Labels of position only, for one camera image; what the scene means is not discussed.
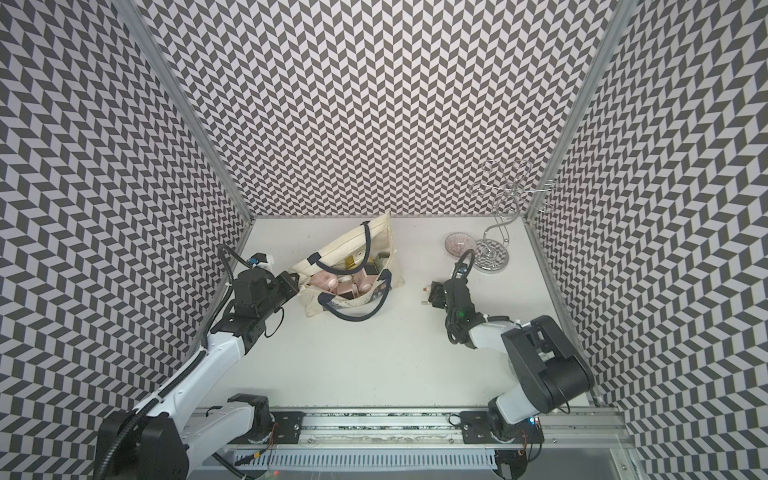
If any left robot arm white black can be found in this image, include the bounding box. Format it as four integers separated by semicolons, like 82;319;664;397
93;253;300;479

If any silver wire jewelry stand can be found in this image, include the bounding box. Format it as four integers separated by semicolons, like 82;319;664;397
473;162;557;274

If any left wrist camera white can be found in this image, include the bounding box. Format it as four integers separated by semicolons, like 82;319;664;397
248;252;274;272

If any cream canvas tote bag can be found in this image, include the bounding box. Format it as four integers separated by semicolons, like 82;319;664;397
288;213;405;322

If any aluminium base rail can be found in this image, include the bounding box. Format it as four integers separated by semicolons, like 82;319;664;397
137;407;637;451

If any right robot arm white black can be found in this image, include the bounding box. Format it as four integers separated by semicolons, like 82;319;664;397
429;249;595;445

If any pink pencil sharpener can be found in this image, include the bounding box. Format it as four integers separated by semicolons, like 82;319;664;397
310;271;340;295
337;265;378;299

